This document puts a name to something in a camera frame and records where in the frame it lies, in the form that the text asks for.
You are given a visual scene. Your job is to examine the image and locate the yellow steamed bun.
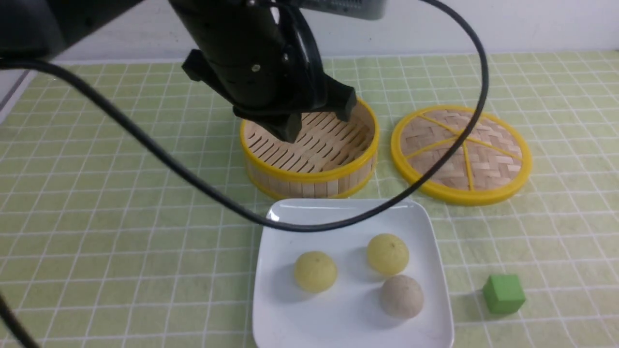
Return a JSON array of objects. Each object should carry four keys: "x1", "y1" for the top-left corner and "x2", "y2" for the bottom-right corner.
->
[
  {"x1": 294, "y1": 251, "x2": 338, "y2": 293},
  {"x1": 366, "y1": 233, "x2": 410, "y2": 276}
]

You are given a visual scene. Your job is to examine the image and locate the black cable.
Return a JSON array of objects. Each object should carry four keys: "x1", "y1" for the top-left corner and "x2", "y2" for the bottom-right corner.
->
[{"x1": 0, "y1": 0, "x2": 489, "y2": 348}]

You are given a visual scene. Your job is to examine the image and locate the grey-brown steamed bun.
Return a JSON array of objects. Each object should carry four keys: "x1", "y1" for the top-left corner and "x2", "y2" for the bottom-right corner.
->
[{"x1": 379, "y1": 275, "x2": 425, "y2": 319}]

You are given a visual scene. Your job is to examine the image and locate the woven bamboo steamer lid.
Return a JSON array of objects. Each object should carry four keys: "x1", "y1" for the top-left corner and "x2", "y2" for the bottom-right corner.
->
[{"x1": 390, "y1": 105, "x2": 533, "y2": 206}]

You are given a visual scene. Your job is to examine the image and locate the bamboo steamer basket yellow rim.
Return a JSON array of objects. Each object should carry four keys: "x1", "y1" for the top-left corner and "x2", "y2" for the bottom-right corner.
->
[{"x1": 239, "y1": 100, "x2": 380, "y2": 200}]

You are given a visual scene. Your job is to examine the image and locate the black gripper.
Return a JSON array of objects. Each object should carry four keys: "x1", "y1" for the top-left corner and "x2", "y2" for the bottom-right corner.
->
[{"x1": 170, "y1": 0, "x2": 357, "y2": 143}]

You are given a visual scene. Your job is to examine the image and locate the green checkered tablecloth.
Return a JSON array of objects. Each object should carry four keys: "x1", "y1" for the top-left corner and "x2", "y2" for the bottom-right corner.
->
[{"x1": 0, "y1": 51, "x2": 619, "y2": 348}]

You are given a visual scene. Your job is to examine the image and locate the white square plate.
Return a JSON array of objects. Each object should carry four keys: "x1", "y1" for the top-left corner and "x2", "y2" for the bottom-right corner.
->
[{"x1": 252, "y1": 200, "x2": 455, "y2": 348}]

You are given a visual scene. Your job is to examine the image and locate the green cube block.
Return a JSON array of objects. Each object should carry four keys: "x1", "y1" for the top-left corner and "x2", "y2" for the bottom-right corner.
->
[{"x1": 482, "y1": 274, "x2": 526, "y2": 315}]

